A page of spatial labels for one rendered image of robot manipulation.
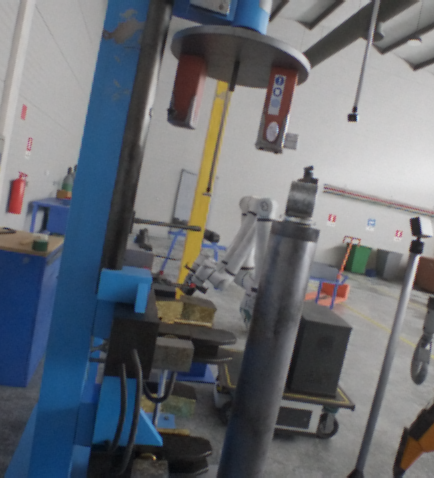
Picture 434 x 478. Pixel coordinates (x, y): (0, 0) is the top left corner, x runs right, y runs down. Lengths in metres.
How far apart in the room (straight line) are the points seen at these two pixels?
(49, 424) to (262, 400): 0.88
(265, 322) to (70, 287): 0.81
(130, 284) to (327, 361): 1.80
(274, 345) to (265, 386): 0.19
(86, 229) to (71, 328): 0.39
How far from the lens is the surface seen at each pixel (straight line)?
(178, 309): 1.91
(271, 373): 1.81
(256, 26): 1.74
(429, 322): 1.05
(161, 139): 12.43
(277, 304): 1.72
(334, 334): 2.87
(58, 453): 1.94
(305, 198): 1.71
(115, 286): 1.46
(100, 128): 1.58
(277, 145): 1.61
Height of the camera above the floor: 1.51
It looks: 4 degrees down
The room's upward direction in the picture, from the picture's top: 12 degrees clockwise
